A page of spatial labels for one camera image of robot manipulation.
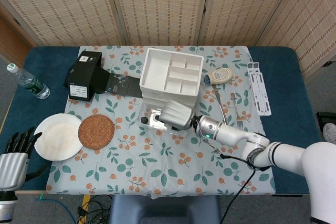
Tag black cardboard box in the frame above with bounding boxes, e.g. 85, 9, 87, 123
62, 50, 111, 102

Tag steel fork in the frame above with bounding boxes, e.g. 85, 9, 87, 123
230, 92, 244, 130

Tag white folding stand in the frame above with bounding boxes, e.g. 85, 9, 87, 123
247, 61, 272, 116

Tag clear plastic water bottle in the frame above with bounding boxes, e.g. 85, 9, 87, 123
6, 63, 51, 99

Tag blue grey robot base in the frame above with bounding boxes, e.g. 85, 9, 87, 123
109, 195, 222, 224

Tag bamboo folding screen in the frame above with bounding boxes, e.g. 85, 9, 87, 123
0, 0, 336, 83

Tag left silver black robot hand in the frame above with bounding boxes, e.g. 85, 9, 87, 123
0, 126, 48, 190

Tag white shoe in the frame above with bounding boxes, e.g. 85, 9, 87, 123
322, 123, 336, 142

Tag cream mayonnaise squeeze bottle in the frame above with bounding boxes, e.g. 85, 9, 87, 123
204, 67, 234, 86

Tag clear plastic container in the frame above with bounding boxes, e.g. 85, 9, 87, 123
138, 102, 193, 133

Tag black floor cables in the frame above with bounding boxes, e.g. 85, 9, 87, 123
77, 195, 113, 224

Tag brown woven rattan coaster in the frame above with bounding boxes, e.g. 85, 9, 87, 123
78, 114, 116, 150

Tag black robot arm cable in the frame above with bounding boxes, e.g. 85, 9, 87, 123
209, 140, 263, 224

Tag white round plate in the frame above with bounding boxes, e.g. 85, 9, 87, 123
34, 113, 83, 162

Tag fruit and leaf print tablecloth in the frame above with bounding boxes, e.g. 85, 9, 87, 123
46, 45, 276, 199

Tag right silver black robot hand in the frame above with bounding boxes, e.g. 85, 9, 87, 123
154, 100, 196, 130

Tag white plastic drawer organizer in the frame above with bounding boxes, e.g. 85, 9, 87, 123
139, 47, 204, 105

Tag steel table knife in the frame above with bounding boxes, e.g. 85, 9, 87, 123
212, 90, 228, 125

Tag blue floor cable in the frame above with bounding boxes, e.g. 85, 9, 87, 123
36, 195, 79, 224

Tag black plastic tray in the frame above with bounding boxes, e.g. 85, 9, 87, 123
316, 112, 336, 125

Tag black flat packaging sleeve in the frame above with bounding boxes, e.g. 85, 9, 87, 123
104, 73, 144, 99

